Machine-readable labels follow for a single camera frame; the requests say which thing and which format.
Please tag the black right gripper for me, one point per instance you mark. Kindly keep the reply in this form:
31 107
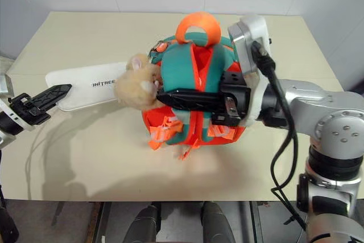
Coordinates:
237 100

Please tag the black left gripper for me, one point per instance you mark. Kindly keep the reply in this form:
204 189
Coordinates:
27 109

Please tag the orange and teal backpack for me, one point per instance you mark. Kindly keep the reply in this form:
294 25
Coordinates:
176 66

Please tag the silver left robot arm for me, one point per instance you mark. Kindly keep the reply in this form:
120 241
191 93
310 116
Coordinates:
7 129

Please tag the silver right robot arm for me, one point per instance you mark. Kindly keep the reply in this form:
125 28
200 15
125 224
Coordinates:
327 117

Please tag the white box with black print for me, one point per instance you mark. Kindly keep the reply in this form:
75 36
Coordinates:
82 78

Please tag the beige plush hamster toy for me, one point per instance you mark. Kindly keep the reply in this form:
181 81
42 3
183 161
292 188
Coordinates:
133 86

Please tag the dark rounded shape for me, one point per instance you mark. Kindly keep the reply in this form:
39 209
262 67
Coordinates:
217 223
143 224
8 226

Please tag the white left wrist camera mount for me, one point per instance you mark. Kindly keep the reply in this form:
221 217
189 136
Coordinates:
24 125

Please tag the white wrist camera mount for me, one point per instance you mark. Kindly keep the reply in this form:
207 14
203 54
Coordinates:
247 38
24 125

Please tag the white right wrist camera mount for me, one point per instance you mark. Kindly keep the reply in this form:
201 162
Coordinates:
247 38

